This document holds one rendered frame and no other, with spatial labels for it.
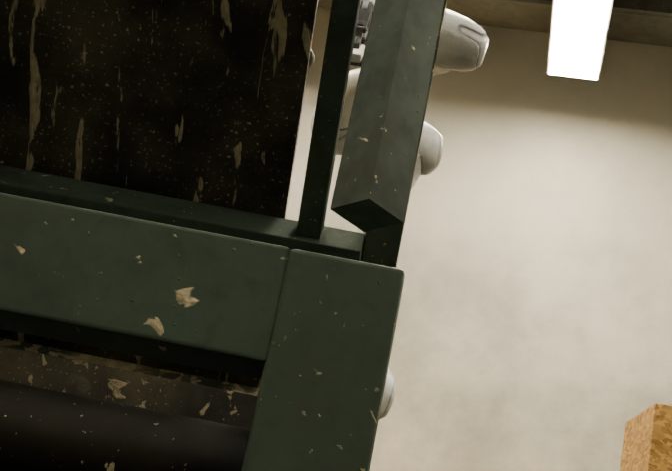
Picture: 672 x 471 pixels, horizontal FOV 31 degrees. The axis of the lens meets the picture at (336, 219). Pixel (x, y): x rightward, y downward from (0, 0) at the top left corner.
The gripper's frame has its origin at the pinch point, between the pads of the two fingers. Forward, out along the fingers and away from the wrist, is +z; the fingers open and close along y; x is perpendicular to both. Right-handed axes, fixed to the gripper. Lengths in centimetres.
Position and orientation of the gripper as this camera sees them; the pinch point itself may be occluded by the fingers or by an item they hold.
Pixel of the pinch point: (354, 52)
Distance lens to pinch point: 215.5
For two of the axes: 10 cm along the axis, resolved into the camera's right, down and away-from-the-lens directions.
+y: -0.9, 9.1, 4.1
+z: -1.3, 3.9, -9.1
